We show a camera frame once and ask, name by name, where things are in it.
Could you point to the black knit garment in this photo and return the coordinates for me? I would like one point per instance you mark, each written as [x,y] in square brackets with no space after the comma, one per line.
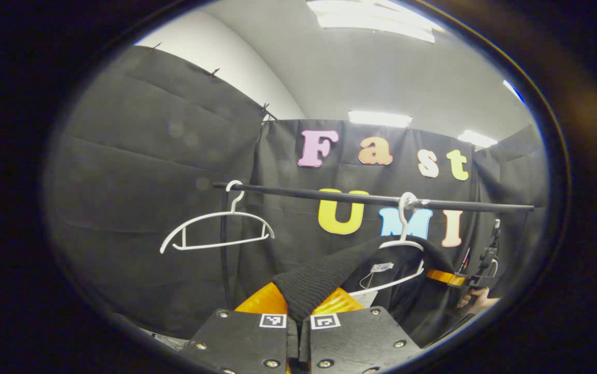
[314,283]

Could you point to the black metal clothes rack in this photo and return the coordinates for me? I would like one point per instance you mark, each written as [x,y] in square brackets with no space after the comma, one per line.
[329,195]

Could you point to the large ceiling light panel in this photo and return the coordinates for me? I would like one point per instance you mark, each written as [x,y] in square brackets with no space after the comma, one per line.
[376,21]

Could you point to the black backdrop cloth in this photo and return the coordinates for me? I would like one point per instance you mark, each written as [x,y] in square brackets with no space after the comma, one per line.
[148,182]

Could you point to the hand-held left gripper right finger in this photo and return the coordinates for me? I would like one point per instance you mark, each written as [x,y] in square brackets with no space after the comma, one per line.
[355,343]

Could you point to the white hanger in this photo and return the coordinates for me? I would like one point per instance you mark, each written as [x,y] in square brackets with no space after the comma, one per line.
[235,201]
[404,223]

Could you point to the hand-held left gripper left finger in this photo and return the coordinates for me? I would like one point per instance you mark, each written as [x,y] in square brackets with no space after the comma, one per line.
[241,343]

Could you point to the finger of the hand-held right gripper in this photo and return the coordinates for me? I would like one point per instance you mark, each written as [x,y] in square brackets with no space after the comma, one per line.
[446,278]

